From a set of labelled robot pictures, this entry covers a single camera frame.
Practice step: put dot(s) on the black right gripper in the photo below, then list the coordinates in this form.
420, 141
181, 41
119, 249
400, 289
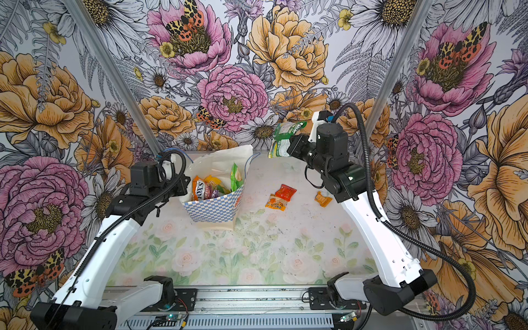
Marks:
295, 148

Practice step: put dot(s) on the green white snack packet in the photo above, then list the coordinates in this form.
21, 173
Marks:
281, 138

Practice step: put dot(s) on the orange white snack packet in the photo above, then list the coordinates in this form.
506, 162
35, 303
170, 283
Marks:
201, 190

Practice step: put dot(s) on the small orange snack packet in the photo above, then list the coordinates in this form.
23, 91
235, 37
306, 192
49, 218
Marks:
322, 199

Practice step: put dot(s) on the small orange white candy packet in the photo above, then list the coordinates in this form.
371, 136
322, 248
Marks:
276, 203

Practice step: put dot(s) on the yellow orange snack bag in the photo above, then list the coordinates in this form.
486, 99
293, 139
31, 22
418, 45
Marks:
213, 182

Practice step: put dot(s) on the green Lays chips bag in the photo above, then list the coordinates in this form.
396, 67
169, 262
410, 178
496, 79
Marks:
236, 178

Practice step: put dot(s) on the blue checkered paper bag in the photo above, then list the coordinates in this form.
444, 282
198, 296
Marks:
218, 213

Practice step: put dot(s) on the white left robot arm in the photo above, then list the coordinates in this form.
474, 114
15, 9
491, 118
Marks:
79, 303

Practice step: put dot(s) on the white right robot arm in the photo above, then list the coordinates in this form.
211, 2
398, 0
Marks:
400, 277

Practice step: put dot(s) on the floral table mat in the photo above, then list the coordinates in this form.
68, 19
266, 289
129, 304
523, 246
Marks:
264, 248

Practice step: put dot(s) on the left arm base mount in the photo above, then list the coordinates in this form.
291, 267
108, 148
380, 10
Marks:
185, 301

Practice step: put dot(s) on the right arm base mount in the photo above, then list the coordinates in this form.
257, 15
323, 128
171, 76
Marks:
322, 298

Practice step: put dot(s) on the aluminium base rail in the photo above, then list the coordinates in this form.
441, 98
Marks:
265, 307

